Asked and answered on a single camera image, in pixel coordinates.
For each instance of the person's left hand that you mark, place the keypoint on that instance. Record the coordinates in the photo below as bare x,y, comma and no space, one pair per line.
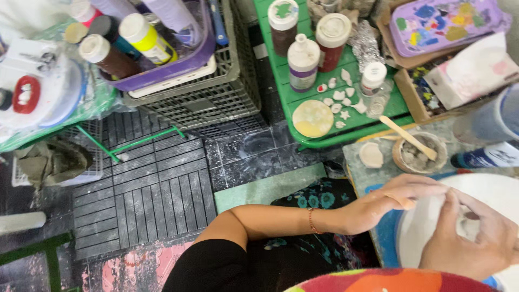
373,205

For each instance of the person's right hand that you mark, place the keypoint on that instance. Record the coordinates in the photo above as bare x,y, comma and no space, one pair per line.
474,247

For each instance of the white round bowl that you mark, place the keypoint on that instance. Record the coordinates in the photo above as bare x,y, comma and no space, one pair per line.
417,231

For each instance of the white shell mould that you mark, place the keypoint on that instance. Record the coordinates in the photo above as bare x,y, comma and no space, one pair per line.
371,155

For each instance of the brown bowl of grey clay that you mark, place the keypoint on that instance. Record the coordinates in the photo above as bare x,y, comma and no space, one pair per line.
415,160

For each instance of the wooden stirring stick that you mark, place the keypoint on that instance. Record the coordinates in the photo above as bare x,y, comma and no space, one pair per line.
405,136

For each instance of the person's colourful top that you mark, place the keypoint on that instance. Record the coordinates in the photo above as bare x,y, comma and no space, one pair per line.
389,282

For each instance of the green slatted plastic table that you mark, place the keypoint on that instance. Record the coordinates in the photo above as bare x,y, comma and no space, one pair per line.
361,117

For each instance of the blue paint tube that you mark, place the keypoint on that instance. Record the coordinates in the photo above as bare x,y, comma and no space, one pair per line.
482,157

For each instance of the clear plastic cup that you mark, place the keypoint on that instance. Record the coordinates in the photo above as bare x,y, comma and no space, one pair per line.
380,103

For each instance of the pale yellow round disc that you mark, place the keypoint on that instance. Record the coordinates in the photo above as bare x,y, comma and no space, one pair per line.
312,119

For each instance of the person's black floral garment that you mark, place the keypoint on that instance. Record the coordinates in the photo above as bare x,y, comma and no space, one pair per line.
284,263

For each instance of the pale green floor mat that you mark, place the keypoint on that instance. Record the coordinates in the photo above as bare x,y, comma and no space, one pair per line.
263,188

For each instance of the group of white clay shells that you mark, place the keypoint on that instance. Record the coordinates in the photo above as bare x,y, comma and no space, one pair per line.
339,95

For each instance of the paint-stained cardboard box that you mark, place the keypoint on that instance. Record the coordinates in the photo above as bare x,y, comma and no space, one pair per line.
417,97

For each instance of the small white bottle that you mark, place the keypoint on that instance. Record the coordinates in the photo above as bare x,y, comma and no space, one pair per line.
372,79

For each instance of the blue and white tub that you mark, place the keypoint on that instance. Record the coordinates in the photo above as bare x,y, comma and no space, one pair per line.
490,121

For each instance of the brown cardboard tray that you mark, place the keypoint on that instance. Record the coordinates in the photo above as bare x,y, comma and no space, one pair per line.
395,59

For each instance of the white bottle purple label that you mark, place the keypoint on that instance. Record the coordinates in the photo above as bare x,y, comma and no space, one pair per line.
303,67

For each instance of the crumpled aluminium foil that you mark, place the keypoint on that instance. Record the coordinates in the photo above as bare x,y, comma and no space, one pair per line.
365,46

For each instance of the red paint bottle white cap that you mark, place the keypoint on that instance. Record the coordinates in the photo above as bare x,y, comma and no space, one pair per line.
331,44

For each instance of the white tissue pack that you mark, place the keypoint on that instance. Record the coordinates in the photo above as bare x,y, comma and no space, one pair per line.
470,71

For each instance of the grey plastic crate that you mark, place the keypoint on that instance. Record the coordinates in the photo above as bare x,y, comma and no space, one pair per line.
211,103

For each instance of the purple paint palette tray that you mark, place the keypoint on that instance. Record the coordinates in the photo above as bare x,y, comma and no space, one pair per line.
442,26

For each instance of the brown paint bottle green-smeared cap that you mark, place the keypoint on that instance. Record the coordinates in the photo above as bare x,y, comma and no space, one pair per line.
283,32

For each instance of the heap of shells and stones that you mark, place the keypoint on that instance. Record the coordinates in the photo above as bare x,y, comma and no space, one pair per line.
344,7

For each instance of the black slatted deck tile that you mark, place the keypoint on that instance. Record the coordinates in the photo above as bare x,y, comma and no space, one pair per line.
150,190

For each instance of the white plastic tray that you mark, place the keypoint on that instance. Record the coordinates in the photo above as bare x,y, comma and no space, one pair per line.
174,83

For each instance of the purple plastic basin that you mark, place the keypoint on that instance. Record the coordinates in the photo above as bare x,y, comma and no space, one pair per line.
182,67

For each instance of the large lavender bottle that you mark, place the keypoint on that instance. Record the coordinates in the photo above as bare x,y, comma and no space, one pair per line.
172,16

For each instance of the yellow paint bottle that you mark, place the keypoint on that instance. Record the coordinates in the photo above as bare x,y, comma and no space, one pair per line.
150,40

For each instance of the brown paint bottle plain cap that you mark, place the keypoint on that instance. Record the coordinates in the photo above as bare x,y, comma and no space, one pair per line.
111,59

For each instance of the green table with plastic sheet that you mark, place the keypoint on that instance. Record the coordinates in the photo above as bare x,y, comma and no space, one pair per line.
81,109

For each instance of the teal paint bottle black cap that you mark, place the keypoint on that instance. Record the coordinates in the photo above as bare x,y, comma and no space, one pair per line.
115,36

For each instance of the grey dirty cloth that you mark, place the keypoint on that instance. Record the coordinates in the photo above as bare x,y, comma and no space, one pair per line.
52,162

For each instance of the slim lavender bottle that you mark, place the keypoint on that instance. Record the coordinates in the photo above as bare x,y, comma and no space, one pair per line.
115,7

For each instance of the white lid blue rim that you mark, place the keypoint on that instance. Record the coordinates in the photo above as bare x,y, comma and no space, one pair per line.
56,97

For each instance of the gold capped paint bottle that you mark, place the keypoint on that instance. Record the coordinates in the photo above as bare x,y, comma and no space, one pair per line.
75,33

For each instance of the pink paint bottle white cap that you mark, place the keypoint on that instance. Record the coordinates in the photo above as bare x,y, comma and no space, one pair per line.
85,11

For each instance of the white roll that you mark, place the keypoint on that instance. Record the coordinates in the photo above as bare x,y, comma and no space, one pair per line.
20,223

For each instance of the small scissors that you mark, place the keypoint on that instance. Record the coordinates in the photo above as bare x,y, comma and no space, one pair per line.
42,59

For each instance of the green metal frame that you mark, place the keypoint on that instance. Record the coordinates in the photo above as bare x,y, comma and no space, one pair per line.
52,259

